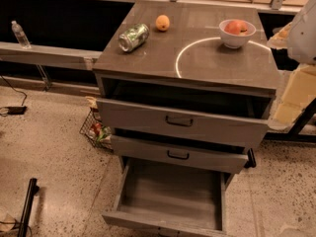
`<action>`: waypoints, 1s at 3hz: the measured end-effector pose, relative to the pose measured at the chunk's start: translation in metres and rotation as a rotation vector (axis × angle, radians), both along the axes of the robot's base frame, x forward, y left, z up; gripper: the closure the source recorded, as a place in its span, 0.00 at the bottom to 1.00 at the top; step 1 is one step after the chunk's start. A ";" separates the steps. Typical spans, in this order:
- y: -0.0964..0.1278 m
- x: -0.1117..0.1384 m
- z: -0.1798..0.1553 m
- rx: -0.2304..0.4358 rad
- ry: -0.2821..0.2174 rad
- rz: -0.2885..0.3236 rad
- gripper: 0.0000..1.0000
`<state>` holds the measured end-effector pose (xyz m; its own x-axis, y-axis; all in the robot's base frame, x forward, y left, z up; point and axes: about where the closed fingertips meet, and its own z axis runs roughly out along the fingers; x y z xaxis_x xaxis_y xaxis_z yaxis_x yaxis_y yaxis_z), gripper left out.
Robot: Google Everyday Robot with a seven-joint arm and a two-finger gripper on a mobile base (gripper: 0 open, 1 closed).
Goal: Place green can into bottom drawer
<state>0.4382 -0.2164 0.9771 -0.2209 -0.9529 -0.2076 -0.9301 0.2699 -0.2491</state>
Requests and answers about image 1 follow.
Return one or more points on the green soda can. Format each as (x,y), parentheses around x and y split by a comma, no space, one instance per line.
(133,37)

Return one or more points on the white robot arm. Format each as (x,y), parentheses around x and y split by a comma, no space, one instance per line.
(301,40)

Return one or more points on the grey drawer cabinet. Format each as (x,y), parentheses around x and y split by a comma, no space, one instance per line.
(189,68)

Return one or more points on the middle grey drawer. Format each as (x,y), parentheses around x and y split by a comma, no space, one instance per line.
(178,155)

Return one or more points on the grey drawer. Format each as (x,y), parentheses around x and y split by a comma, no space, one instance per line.
(243,132)
(178,155)
(170,200)

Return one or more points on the top grey drawer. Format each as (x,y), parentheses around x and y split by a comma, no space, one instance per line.
(243,132)

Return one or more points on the bottom grey drawer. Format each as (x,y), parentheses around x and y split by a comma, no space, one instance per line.
(170,200)

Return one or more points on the orange fruit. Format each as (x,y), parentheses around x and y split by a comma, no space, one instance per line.
(162,23)

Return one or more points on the white bowl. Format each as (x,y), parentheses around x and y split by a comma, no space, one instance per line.
(233,41)

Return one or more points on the red apple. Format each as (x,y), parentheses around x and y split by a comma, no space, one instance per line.
(236,27)

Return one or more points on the black power adapter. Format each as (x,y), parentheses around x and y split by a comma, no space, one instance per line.
(16,110)

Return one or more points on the black metal bar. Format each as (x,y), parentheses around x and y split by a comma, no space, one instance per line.
(33,188)

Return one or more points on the clear plastic water bottle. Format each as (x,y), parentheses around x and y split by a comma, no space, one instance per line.
(20,35)

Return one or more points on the black wire basket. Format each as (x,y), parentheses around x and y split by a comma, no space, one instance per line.
(95,132)

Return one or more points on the grey metal shelf rail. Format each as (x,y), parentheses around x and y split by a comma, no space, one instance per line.
(49,56)

